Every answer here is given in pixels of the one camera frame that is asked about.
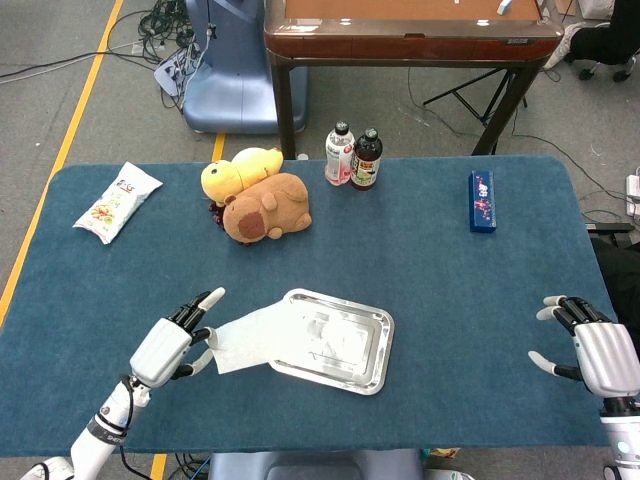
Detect brown capybara plush toy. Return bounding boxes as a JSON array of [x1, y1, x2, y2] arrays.
[[222, 172, 313, 245]]

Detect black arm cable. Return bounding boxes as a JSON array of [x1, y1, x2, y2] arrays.
[[97, 374, 154, 480]]

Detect white power strip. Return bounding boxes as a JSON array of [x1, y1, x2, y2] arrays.
[[625, 173, 640, 217]]

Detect grey-blue robot torso base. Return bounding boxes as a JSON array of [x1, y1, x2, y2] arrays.
[[207, 448, 426, 480]]

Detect dark tea bottle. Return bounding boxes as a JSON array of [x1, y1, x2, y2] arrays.
[[350, 128, 384, 192]]

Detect white snack bag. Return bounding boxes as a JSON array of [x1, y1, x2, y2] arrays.
[[72, 161, 164, 245]]

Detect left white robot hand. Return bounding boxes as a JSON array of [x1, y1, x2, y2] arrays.
[[128, 287, 227, 390]]

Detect silver metal tray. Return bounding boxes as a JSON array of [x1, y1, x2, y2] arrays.
[[265, 287, 396, 397]]

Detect seated person in black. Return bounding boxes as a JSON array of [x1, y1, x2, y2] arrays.
[[544, 0, 640, 84]]

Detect brown mahjong table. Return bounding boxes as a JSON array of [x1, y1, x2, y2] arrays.
[[263, 0, 565, 160]]

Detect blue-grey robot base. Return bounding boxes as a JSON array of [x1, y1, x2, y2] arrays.
[[182, 0, 309, 135]]

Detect tangled black floor cables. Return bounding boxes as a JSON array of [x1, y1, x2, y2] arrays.
[[134, 0, 211, 109]]

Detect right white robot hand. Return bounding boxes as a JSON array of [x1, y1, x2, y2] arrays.
[[527, 294, 640, 399]]

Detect white paper towel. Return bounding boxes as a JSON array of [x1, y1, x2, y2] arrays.
[[206, 299, 296, 375]]

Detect clear pink-label water bottle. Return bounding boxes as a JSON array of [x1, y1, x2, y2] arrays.
[[324, 120, 357, 187]]

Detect black chair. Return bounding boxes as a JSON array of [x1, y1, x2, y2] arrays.
[[587, 223, 640, 341]]

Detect yellow duck plush toy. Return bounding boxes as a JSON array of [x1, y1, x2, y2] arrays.
[[200, 147, 285, 203]]

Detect blue rectangular box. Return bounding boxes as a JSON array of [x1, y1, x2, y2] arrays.
[[468, 169, 500, 235]]

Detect black tripod stand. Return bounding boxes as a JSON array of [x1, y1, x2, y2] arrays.
[[422, 67, 529, 126]]

